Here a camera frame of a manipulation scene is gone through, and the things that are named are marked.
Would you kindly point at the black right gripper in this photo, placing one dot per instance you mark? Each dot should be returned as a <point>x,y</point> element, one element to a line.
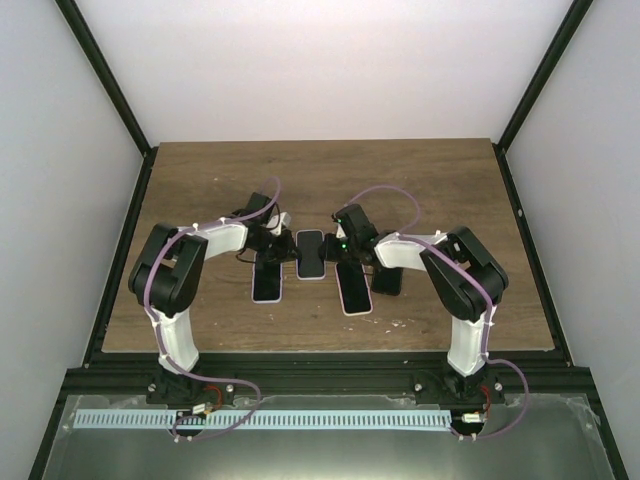
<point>328,252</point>

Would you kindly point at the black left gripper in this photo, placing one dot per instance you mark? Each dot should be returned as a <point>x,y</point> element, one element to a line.
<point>286,249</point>

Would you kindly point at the small lilac phone case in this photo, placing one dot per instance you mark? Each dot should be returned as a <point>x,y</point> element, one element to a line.
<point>310,274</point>

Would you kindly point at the large lilac phone case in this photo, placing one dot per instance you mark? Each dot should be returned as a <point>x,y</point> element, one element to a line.
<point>267,285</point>

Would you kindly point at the beige phone case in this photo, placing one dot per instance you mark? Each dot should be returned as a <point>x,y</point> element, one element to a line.
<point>355,295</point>

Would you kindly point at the black phone case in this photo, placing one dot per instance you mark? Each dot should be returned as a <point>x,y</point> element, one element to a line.
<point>387,282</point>

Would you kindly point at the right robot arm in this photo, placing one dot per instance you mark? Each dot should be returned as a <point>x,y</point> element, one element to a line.
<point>467,279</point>

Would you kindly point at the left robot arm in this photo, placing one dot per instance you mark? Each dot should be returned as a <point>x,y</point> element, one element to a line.
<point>166,276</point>

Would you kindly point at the light blue slotted strip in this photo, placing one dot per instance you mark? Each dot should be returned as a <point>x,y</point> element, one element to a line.
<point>403,420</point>

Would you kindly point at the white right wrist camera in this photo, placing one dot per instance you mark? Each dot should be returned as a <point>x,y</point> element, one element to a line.
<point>340,232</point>

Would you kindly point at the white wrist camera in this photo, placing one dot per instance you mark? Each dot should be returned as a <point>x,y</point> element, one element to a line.
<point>340,232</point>
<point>278,223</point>

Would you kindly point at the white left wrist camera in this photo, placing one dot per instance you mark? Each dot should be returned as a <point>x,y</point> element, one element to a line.
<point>278,223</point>

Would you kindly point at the black aluminium frame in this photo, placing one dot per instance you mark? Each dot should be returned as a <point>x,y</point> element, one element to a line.
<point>548,372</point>

